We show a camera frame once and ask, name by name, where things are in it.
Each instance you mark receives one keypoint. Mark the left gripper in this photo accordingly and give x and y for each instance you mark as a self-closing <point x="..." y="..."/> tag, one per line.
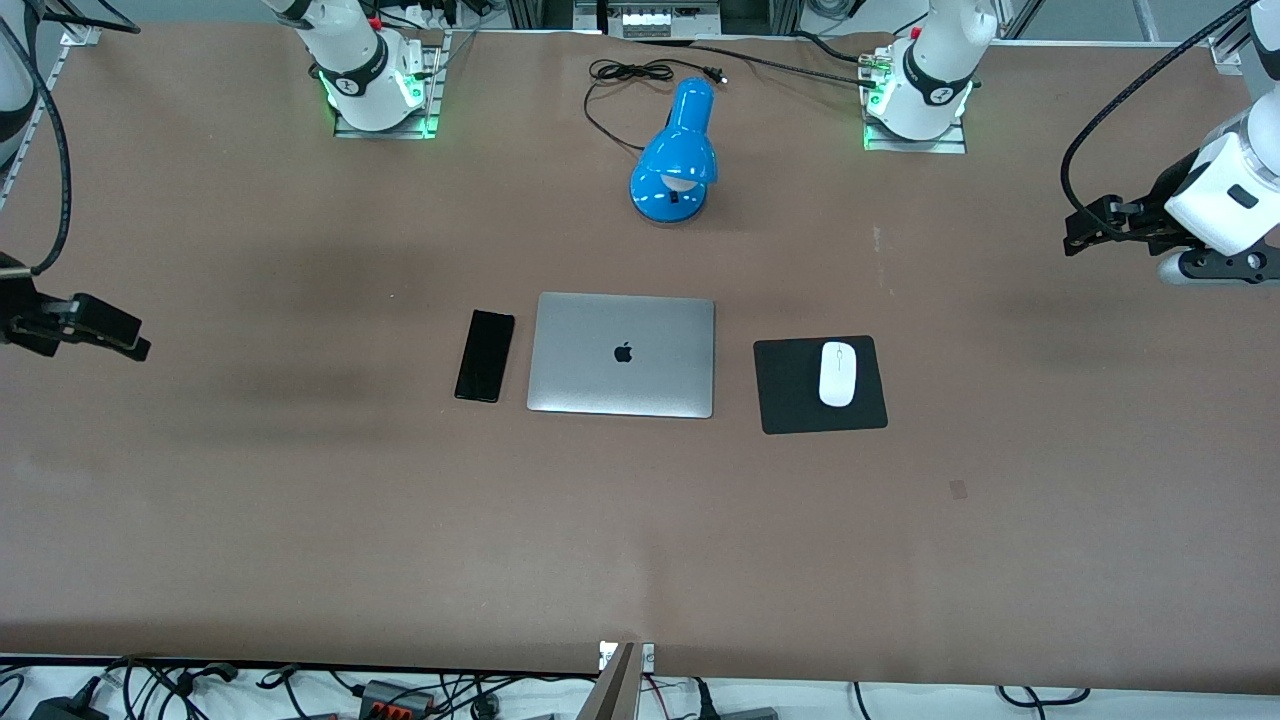
<point x="1166" y="191"/>

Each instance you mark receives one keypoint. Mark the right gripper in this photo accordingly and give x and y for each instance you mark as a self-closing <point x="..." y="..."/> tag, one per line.
<point x="22" y="320"/>

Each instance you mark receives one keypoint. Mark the white computer mouse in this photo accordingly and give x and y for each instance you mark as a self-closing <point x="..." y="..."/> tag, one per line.
<point x="837" y="375"/>

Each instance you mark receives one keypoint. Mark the black smartphone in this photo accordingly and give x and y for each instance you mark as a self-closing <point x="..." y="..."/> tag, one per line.
<point x="484" y="356"/>

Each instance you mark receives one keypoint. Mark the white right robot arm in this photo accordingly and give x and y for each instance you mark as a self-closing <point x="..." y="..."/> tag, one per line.
<point x="355" y="60"/>

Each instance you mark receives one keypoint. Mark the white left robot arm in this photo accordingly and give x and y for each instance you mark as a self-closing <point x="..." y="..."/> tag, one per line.
<point x="935" y="70"/>

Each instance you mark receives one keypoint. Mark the black mouse pad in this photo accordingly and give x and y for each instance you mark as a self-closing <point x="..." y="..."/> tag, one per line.
<point x="790" y="400"/>

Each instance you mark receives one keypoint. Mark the black power adapter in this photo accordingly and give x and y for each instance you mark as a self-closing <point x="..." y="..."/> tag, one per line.
<point x="60" y="712"/>

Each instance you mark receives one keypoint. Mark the blue desk lamp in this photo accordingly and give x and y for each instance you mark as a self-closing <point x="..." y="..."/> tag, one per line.
<point x="680" y="150"/>

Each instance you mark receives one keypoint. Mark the black box with red buttons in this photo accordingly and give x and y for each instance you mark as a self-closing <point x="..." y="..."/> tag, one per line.
<point x="395" y="700"/>

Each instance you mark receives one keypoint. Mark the silver closed laptop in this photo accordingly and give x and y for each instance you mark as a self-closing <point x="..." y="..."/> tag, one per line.
<point x="600" y="380"/>

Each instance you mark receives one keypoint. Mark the black power plug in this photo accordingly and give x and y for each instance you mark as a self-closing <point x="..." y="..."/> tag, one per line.
<point x="705" y="705"/>

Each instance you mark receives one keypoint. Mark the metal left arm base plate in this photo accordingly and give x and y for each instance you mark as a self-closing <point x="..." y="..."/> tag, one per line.
<point x="940" y="146"/>

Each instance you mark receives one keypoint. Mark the aluminium frame rail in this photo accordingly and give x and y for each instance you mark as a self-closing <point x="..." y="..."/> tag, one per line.
<point x="1228" y="50"/>
<point x="82" y="32"/>

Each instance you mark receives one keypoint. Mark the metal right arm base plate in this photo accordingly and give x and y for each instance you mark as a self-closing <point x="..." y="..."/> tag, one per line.
<point x="385" y="133"/>

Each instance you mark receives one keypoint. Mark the brown wooden post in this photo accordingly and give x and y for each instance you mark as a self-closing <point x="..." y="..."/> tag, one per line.
<point x="615" y="695"/>

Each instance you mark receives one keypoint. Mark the small metal table bracket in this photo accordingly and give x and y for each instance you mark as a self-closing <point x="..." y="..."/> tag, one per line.
<point x="648" y="657"/>

